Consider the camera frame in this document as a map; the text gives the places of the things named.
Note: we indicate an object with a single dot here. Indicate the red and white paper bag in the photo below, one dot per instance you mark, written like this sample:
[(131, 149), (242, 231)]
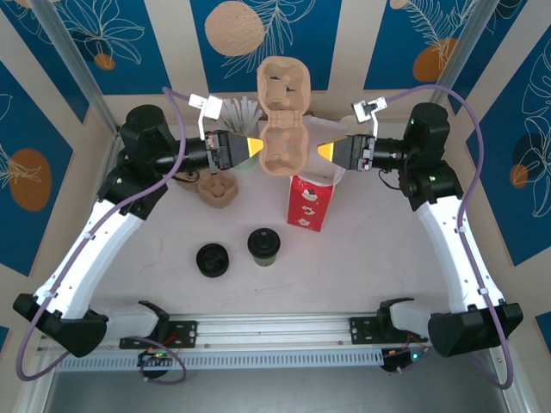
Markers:
[(307, 206)]

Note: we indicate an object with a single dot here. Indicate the black plastic cup lid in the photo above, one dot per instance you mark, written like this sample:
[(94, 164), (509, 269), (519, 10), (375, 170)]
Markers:
[(263, 243), (212, 260)]

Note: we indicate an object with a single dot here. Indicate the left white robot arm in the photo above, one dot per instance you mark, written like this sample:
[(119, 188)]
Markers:
[(86, 258)]

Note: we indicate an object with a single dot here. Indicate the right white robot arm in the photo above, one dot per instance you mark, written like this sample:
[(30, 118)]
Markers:
[(460, 258)]

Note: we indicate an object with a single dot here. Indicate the white wrapped straw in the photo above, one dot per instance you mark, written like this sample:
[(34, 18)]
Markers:
[(245, 112), (228, 118), (237, 115), (256, 120)]

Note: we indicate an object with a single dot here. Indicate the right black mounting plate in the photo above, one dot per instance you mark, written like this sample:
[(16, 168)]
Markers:
[(361, 329)]

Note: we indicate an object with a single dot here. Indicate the black mounting plate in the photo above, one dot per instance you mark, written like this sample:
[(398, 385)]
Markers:
[(185, 333), (361, 329)]

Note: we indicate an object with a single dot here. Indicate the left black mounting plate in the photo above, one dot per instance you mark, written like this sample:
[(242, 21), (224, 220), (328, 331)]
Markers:
[(185, 333)]

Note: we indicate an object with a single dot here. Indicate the right small controller board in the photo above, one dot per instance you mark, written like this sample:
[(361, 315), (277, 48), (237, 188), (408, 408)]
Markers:
[(400, 361)]

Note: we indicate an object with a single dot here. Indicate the small controller board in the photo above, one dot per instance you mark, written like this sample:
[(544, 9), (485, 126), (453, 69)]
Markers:
[(400, 361), (155, 358)]

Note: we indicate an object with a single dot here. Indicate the left small controller board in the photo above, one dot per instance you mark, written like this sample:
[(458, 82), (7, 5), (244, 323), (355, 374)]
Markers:
[(155, 358)]

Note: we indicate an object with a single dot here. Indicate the aluminium frame post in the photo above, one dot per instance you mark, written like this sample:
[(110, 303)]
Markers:
[(460, 64), (73, 64)]

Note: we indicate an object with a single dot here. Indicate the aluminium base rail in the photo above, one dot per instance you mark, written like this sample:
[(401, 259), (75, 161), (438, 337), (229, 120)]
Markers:
[(280, 324)]

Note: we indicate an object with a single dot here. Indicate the aluminium frame bar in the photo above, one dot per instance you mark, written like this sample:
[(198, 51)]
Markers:
[(34, 396), (501, 387)]

